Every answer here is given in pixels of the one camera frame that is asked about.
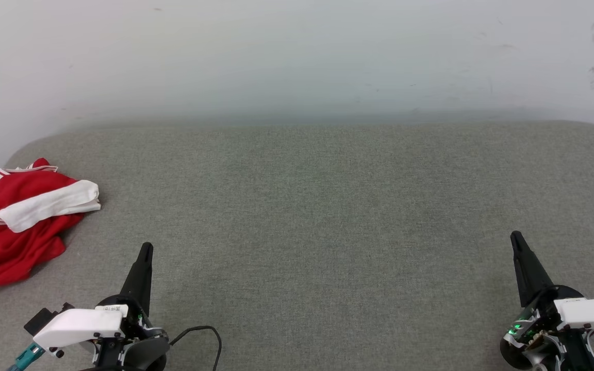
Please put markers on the grey fabric sofa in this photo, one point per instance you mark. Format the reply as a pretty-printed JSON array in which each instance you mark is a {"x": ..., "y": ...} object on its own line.
[{"x": 328, "y": 232}]

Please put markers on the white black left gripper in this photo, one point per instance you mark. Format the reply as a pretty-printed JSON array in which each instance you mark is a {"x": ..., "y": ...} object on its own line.
[{"x": 80, "y": 327}]

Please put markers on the red white Bulls basketball jersey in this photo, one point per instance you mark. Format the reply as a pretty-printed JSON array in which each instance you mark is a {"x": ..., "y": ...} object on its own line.
[{"x": 13, "y": 247}]

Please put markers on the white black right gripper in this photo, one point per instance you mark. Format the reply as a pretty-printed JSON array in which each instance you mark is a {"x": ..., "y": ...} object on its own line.
[{"x": 591, "y": 314}]

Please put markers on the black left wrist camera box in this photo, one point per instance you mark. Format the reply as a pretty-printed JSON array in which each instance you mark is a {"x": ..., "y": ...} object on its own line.
[{"x": 44, "y": 318}]

